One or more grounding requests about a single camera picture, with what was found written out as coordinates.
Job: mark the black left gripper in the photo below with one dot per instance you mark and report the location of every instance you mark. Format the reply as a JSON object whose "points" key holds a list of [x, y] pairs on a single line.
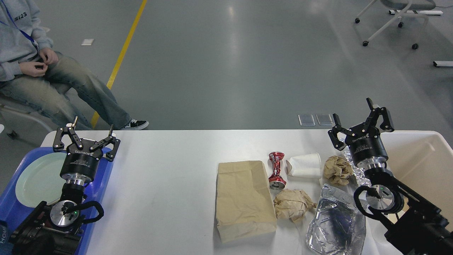
{"points": [[80, 164]]}

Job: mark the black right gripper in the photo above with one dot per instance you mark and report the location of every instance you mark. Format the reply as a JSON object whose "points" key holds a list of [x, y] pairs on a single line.
{"points": [[367, 149]]}

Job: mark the mint green plate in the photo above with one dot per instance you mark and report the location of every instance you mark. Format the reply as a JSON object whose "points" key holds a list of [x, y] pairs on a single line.
{"points": [[41, 180]]}

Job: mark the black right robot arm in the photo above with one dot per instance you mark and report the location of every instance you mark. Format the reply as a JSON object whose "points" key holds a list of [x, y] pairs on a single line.
{"points": [[414, 225]]}

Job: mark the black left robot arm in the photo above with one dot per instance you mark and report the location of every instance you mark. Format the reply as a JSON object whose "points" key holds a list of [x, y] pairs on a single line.
{"points": [[58, 226]]}

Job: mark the right floor outlet plate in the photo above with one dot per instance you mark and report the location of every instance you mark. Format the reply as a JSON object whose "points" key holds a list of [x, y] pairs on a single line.
{"points": [[324, 119]]}

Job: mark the floor outlet plate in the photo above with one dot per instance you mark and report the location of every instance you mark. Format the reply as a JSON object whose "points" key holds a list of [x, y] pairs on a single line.
{"points": [[324, 119], [306, 120]]}

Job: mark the small crumpled brown paper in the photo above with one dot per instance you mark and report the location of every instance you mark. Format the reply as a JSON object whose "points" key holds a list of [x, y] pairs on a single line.
{"points": [[337, 170]]}

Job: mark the silver foil bag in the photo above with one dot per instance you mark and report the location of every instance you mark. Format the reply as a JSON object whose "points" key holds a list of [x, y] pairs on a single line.
{"points": [[358, 173]]}

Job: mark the left floor outlet plate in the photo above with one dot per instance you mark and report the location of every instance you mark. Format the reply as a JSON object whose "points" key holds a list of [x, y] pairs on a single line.
{"points": [[306, 120]]}

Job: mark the white paper cup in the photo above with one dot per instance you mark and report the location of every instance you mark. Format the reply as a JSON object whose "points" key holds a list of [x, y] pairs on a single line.
{"points": [[305, 166]]}

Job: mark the white chair of person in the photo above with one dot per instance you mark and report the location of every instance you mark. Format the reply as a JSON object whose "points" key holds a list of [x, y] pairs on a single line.
{"points": [[15, 107]]}

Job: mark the beige plastic bin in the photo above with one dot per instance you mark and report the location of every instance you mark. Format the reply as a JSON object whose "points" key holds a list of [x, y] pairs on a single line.
{"points": [[422, 160]]}

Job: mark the blue plastic tray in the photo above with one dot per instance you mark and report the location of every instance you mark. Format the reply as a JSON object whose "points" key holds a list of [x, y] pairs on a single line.
{"points": [[13, 213]]}

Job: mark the seated person grey hoodie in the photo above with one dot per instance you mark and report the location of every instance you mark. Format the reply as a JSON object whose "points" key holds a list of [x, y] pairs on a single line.
{"points": [[30, 69]]}

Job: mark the crushed red soda can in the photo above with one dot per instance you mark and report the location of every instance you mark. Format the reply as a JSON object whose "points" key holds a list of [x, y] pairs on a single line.
{"points": [[276, 180]]}

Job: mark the crumpled brown paper ball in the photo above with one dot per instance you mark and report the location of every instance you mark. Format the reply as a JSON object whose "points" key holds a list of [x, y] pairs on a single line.
{"points": [[293, 204]]}

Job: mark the white floor bar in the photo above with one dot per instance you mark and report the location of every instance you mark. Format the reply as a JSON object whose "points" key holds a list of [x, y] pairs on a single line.
{"points": [[439, 63]]}

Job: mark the white desk foot bar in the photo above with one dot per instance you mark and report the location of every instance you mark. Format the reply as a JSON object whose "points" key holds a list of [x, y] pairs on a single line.
{"points": [[422, 12]]}

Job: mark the flat brown paper bag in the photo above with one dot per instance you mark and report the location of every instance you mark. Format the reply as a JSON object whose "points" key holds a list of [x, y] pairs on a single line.
{"points": [[244, 206]]}

